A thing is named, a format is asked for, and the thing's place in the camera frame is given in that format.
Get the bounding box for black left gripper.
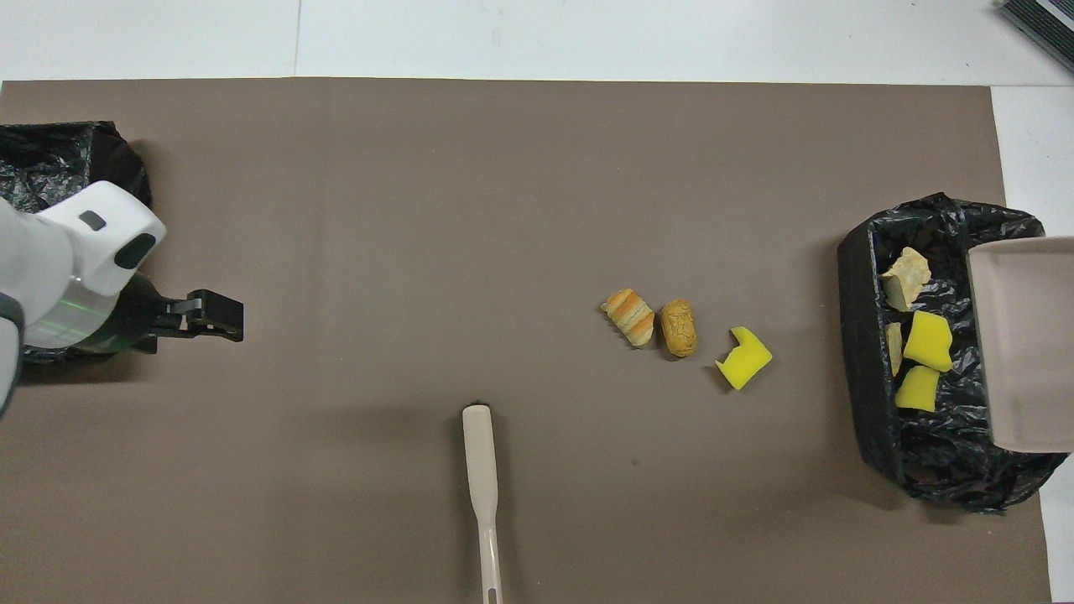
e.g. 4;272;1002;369
107;277;245;353

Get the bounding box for beige hand brush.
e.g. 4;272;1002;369
461;404;504;604

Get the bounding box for brown bread roll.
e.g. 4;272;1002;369
660;299;698;359

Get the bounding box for notched yellow sponge piece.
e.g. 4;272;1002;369
715;326;774;392

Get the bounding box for pale bread piece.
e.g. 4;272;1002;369
881;246;933;313

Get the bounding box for beige plastic dustpan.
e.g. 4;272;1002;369
965;237;1074;454

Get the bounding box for black bag lined bin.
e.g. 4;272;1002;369
0;121;153;364
837;192;1071;515

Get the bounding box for brown paper table mat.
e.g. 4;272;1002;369
0;78;1054;604

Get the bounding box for dark ribbed device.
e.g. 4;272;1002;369
997;0;1074;75

